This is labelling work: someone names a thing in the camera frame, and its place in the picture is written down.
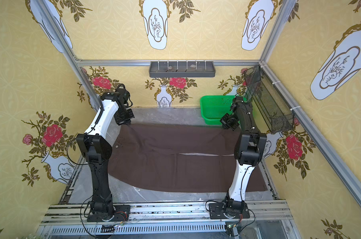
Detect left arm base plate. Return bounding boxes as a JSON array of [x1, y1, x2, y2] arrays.
[[86, 205, 131, 222]]

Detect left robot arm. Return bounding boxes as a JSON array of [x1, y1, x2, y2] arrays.
[[76, 84, 134, 222]]

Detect dark brown long pants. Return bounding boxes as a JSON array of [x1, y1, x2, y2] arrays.
[[108, 123, 268, 193]]

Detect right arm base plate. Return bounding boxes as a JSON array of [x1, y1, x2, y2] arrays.
[[207, 201, 250, 220]]

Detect black wire mesh basket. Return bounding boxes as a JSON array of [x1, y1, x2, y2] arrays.
[[243, 66, 294, 133]]

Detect grey wall shelf tray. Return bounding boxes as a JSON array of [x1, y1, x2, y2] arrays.
[[149, 60, 216, 78]]

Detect aluminium front rail frame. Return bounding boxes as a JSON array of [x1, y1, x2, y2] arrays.
[[36, 200, 301, 239]]

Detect green plastic basket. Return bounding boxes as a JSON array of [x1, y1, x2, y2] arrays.
[[200, 95, 235, 125]]

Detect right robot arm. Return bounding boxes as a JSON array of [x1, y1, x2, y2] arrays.
[[220, 96, 267, 219]]

